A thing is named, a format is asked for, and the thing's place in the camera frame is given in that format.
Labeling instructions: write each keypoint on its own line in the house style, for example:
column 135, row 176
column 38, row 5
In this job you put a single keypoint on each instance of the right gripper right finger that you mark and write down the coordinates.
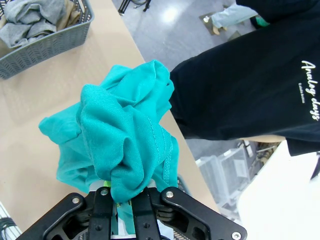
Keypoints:
column 147, row 215

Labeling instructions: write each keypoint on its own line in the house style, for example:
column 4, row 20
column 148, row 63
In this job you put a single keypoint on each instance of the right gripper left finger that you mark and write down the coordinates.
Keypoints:
column 100, row 215

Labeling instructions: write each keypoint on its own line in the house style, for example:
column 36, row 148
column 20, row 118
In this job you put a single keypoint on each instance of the teal garment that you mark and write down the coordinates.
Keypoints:
column 120, row 125

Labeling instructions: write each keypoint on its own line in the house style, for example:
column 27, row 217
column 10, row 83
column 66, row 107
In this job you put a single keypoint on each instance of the beige garment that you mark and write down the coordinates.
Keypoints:
column 71, row 17

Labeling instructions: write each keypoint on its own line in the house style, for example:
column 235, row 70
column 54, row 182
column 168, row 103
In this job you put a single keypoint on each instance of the grey knit garment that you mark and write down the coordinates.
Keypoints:
column 27, row 22

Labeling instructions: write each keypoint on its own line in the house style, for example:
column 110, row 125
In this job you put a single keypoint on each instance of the person's left forearm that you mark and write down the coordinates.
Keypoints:
column 265, row 138

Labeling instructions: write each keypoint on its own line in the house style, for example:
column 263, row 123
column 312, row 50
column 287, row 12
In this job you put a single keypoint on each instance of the clear plastic floor bin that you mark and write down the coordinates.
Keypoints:
column 225, row 175

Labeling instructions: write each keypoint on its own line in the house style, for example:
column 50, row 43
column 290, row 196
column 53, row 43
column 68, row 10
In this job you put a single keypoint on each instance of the large white table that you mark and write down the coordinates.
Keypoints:
column 275, row 200

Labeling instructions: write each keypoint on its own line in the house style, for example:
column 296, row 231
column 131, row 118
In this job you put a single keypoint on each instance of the person in black t-shirt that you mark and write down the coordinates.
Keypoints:
column 237, row 87

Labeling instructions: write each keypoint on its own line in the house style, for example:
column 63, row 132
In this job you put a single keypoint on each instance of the grey plastic woven basket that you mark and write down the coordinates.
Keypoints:
column 50, row 45

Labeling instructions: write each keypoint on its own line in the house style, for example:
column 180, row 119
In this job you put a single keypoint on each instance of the black tripod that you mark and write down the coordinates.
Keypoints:
column 123, row 7

